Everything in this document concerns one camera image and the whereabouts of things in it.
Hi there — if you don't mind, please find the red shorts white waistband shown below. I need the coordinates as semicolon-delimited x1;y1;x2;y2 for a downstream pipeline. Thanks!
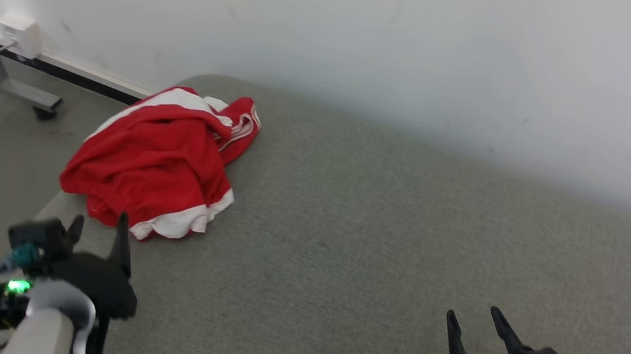
54;91;245;250

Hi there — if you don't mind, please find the black stand caster wheel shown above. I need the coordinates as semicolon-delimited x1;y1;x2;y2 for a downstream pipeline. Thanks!
31;103;60;123

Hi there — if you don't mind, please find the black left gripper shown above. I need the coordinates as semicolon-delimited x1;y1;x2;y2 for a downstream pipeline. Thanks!
42;204;148;323

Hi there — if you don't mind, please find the white black wall baseboard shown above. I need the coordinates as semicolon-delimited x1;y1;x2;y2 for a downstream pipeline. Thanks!
0;39;158;109

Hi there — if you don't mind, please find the white wall socket box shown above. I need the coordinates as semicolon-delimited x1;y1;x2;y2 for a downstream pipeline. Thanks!
0;12;47;61

